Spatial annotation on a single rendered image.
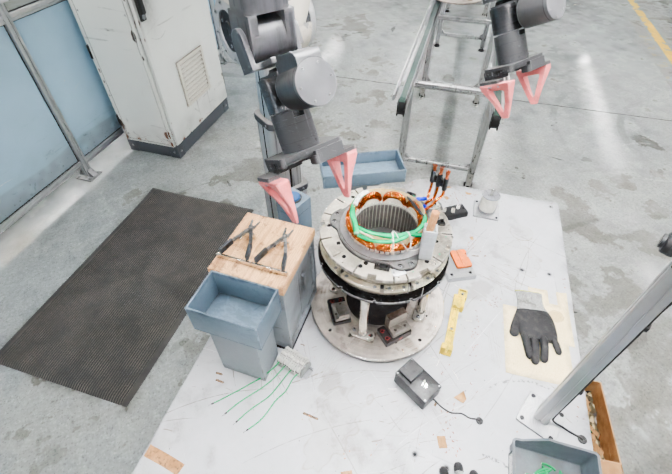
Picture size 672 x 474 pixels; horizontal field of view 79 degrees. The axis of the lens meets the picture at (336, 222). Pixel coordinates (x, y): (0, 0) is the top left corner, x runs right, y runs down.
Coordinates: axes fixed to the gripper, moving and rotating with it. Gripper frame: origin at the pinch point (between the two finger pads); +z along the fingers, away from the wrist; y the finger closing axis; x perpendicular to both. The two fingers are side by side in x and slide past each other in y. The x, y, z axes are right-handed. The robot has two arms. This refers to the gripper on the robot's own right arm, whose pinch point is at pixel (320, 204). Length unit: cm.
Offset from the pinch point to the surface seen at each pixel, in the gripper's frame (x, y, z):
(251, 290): 31.7, -8.5, 21.4
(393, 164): 47, 51, 14
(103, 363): 150, -60, 71
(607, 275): 53, 178, 128
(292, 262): 29.4, 2.2, 19.2
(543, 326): 7, 56, 62
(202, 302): 36.3, -18.7, 20.3
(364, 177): 44, 37, 13
